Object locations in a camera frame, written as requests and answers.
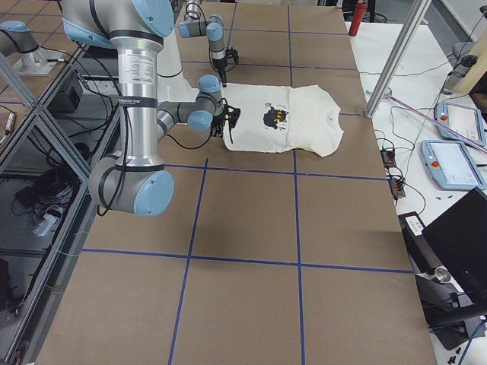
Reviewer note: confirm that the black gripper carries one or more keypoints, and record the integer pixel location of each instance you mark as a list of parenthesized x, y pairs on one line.
[(218, 128), (220, 68)]

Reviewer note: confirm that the cream long sleeve cat shirt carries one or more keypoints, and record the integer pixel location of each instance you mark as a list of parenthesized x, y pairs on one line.
[(276, 119)]

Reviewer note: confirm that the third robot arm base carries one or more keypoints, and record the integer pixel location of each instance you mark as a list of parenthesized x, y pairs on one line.
[(17, 38)]

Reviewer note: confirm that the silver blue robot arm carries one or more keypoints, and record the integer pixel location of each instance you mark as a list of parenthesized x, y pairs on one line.
[(196, 24), (134, 179)]

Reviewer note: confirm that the red cylinder bottle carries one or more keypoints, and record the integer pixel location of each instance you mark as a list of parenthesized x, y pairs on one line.
[(360, 9)]

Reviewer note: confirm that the reacher grabber stick white claw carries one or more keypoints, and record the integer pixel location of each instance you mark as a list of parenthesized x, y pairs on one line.
[(446, 132)]

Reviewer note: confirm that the small red black circuit board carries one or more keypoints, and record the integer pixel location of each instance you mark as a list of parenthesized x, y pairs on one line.
[(388, 157)]

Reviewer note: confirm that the near blue teach pendant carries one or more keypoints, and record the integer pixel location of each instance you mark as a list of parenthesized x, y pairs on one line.
[(451, 166)]

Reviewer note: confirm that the blue teach pendant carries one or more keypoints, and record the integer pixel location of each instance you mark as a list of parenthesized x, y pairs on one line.
[(464, 120), (451, 166)]

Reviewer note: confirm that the grey water bottle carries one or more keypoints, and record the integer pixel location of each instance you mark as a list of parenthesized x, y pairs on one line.
[(458, 73)]

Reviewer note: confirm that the far blue teach pendant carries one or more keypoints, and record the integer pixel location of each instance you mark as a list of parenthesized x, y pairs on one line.
[(464, 120)]

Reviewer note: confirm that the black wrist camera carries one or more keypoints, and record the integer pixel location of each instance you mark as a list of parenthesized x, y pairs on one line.
[(231, 116), (232, 55)]

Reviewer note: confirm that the white pillar with base plate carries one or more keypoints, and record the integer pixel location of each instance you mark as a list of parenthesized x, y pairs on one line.
[(171, 82)]

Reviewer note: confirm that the aluminium frame post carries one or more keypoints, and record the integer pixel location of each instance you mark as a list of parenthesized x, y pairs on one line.
[(407, 32)]

